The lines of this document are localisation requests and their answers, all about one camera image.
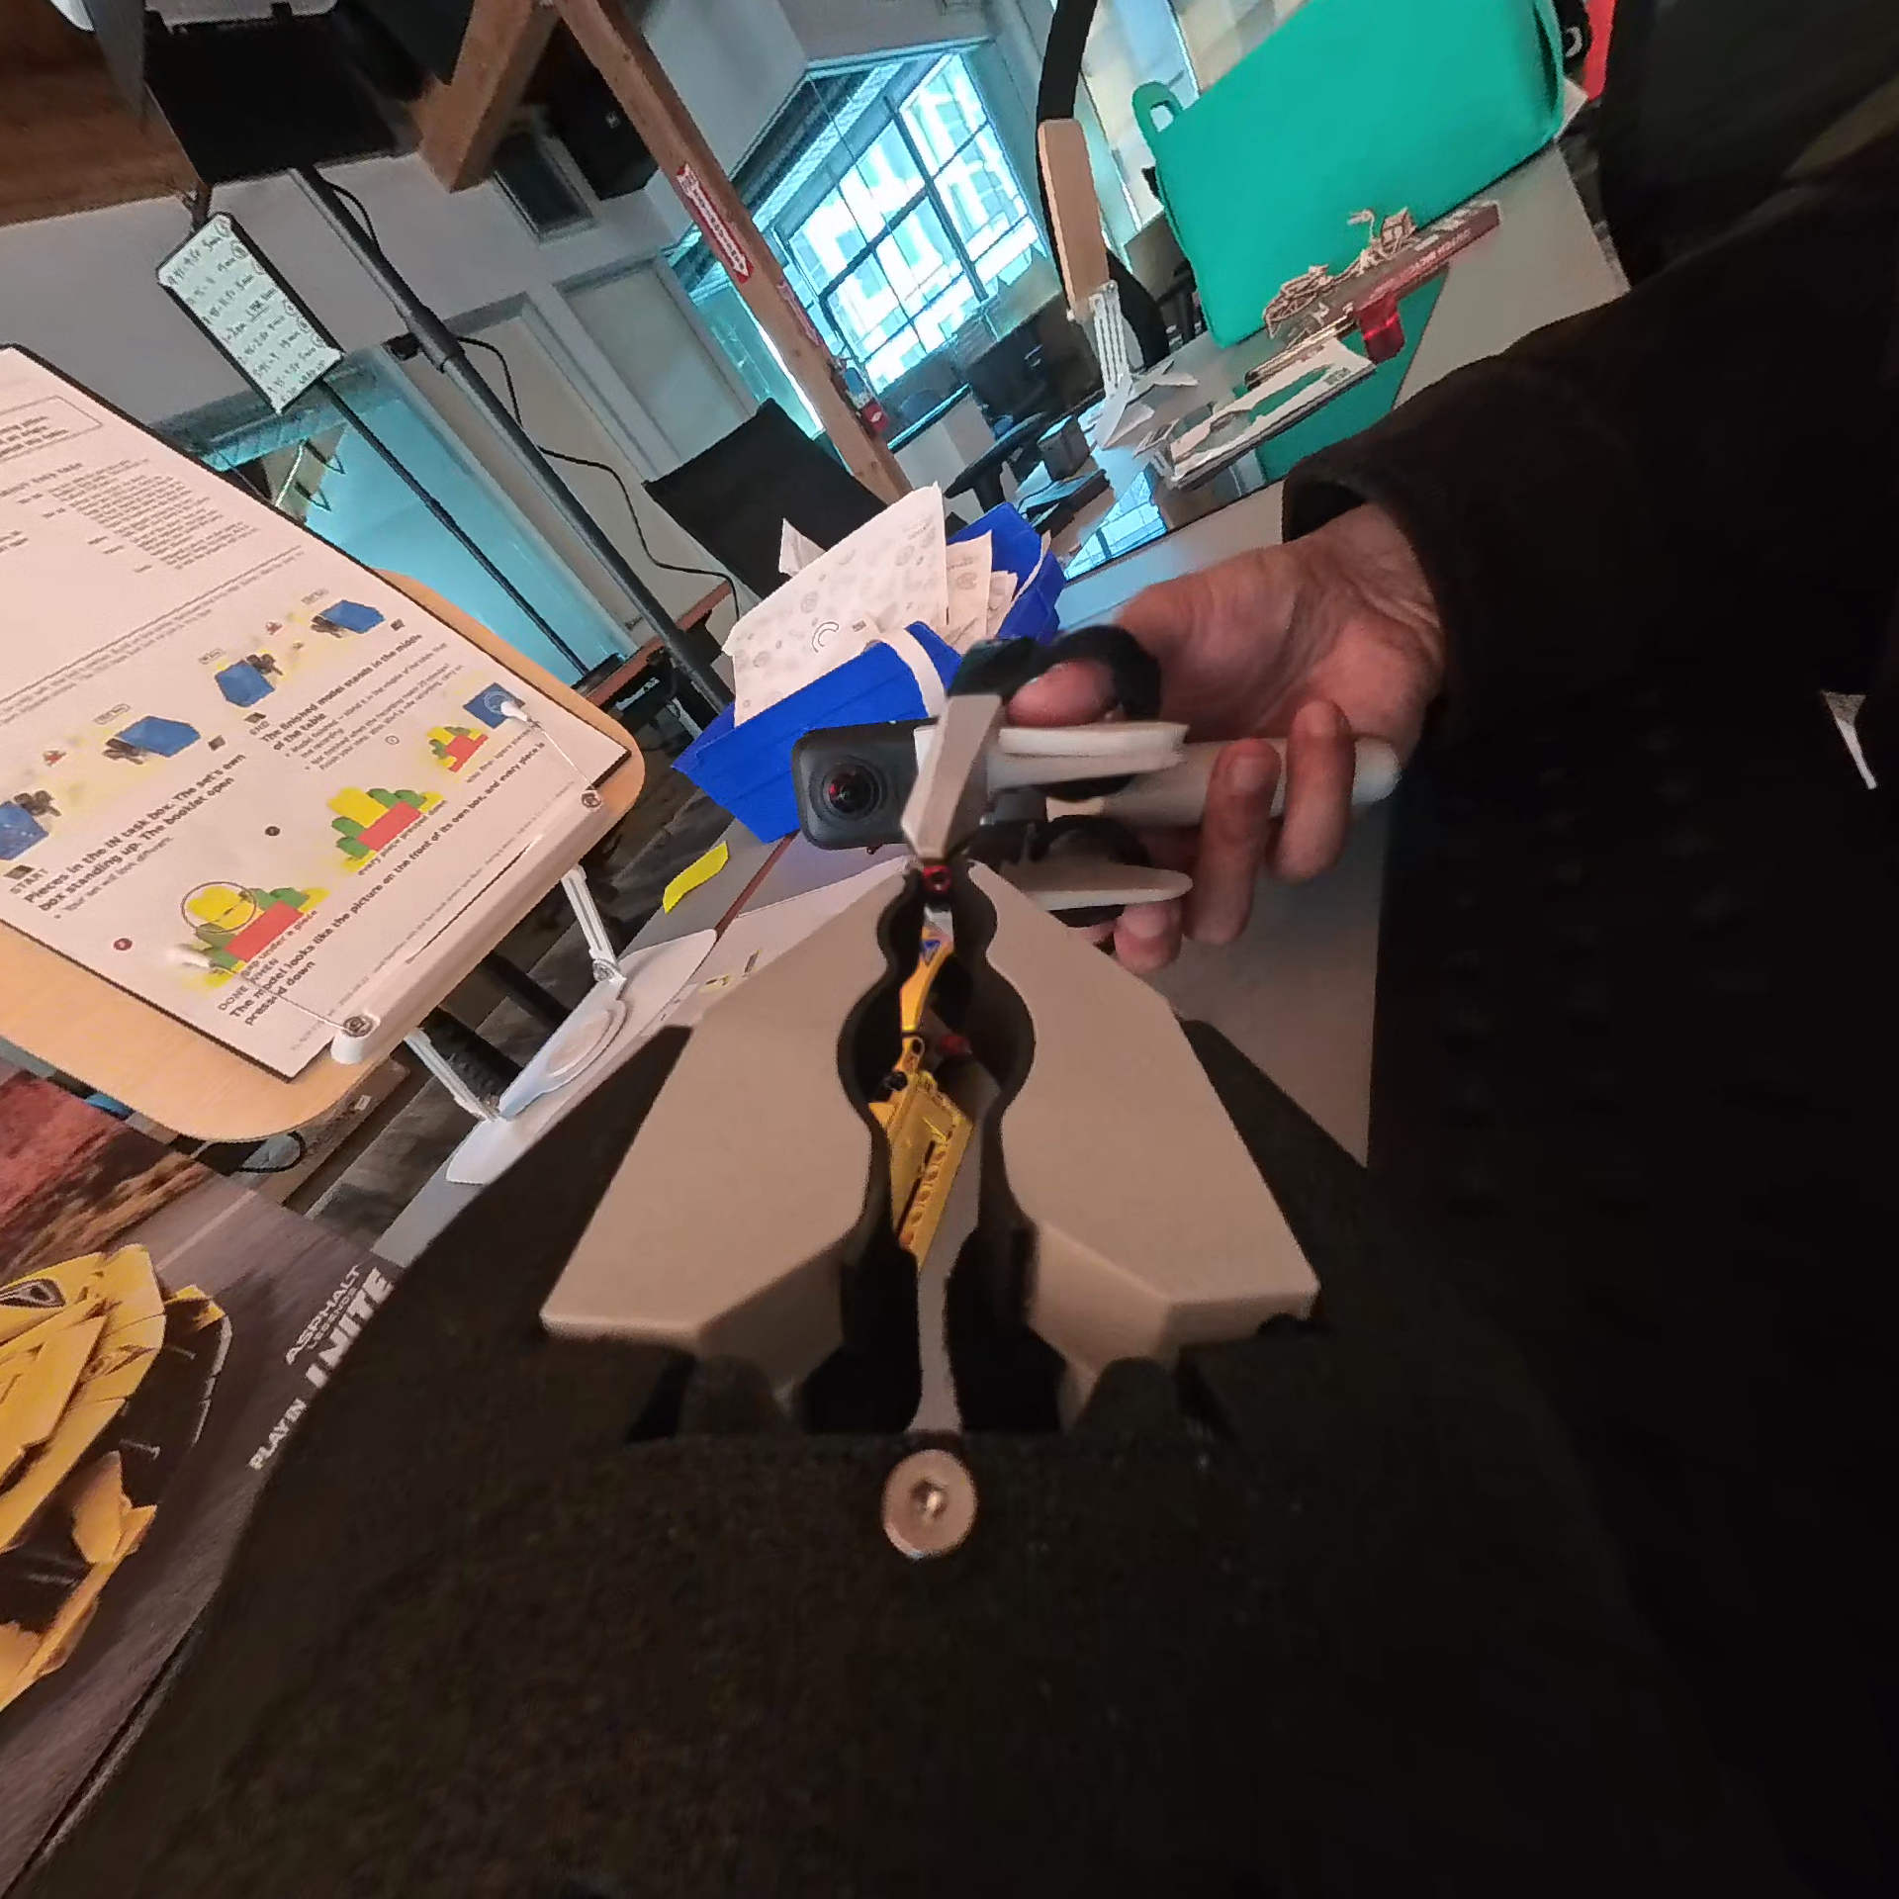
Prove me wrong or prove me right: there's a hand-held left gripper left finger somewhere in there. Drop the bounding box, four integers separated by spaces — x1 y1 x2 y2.
540 873 907 1351

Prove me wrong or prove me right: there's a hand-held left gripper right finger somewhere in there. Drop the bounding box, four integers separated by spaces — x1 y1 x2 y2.
965 863 1321 1348

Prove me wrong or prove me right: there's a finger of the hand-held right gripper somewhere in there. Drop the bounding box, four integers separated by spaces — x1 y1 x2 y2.
898 691 1013 863

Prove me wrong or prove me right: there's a yellow brick toy car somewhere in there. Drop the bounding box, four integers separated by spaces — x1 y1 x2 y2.
867 921 980 1264

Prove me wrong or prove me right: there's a person's right forearm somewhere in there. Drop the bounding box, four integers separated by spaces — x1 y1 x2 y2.
1282 141 1899 831

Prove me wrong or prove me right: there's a grey desk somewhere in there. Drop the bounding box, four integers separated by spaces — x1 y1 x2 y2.
387 149 1624 1190

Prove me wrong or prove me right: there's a person's right hand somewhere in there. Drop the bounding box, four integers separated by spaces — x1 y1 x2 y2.
1007 503 1448 974

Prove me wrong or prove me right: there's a blue plastic bin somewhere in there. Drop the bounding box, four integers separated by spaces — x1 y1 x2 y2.
672 501 1066 846

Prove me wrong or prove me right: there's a green picture card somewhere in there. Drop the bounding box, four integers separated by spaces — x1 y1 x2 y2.
1171 340 1375 489

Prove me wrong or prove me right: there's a black metal pole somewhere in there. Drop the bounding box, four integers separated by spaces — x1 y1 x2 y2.
303 163 728 715

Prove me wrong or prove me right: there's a window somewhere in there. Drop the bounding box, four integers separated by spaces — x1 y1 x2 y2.
770 51 1046 396

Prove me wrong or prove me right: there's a toy car set box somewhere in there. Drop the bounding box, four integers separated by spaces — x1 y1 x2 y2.
0 1067 409 1842

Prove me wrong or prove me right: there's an instruction sheet with coloured blocks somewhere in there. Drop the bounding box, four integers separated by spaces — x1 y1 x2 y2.
0 347 632 1075

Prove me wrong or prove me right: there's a wooden model on red base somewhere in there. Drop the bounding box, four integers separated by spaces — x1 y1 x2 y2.
1262 205 1500 363

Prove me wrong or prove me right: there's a green plastic bin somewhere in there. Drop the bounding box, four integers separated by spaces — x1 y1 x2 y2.
1135 0 1567 346

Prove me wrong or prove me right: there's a small handwritten whiteboard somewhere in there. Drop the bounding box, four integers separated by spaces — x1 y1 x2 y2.
156 215 345 413

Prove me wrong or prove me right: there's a wooden post with red label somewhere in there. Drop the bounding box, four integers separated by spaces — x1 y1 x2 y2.
563 0 912 507

